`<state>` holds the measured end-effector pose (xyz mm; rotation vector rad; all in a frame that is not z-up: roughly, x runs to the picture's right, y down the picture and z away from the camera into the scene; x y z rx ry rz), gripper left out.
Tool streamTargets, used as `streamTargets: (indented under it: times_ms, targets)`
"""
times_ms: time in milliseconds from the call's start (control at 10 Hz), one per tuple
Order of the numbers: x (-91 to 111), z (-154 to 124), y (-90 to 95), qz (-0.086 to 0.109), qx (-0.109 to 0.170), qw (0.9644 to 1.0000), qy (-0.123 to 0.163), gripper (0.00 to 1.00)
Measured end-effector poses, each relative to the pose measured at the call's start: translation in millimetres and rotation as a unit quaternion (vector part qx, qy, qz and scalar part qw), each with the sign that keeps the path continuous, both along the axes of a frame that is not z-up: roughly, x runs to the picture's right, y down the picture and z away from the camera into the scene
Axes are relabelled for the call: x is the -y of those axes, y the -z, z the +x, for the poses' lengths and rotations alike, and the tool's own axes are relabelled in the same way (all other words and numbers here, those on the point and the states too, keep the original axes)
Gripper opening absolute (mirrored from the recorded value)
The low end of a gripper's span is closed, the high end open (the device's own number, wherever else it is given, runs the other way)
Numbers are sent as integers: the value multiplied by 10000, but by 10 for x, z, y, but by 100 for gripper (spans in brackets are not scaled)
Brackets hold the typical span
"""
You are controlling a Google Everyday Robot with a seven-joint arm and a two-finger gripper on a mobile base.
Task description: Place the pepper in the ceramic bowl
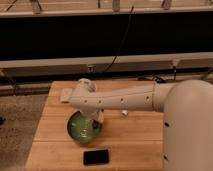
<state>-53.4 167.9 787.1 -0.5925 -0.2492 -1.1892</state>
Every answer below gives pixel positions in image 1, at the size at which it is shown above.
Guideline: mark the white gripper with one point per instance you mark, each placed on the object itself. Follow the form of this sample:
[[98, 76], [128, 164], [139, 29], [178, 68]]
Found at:
[[93, 117]]

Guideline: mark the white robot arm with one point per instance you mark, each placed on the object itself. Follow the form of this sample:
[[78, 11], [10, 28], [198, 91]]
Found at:
[[187, 109]]

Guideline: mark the green ceramic bowl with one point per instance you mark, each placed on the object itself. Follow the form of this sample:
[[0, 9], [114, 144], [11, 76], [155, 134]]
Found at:
[[82, 129]]

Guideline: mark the white rectangular block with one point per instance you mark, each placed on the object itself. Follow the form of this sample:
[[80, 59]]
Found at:
[[65, 95]]

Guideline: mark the black smartphone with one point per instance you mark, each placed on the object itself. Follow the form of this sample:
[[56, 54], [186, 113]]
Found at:
[[96, 157]]

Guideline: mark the wooden table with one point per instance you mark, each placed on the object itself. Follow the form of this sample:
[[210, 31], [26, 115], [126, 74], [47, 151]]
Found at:
[[134, 141]]

